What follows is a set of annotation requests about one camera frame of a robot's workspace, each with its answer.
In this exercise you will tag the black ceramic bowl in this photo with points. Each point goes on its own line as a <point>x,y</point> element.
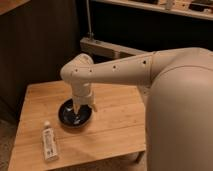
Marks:
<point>68,117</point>

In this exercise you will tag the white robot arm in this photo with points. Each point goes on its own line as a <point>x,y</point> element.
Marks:
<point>179,106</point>

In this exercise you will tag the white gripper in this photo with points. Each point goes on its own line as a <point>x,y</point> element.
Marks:
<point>82,94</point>

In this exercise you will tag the small wooden table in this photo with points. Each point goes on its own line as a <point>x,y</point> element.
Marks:
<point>115,128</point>

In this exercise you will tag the wooden beam rail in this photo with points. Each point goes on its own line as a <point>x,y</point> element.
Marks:
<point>90,47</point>

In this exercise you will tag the wooden wall shelf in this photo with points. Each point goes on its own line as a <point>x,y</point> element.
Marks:
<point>157,8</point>

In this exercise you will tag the metal vertical pole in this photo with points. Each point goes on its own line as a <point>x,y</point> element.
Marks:
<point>90,31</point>

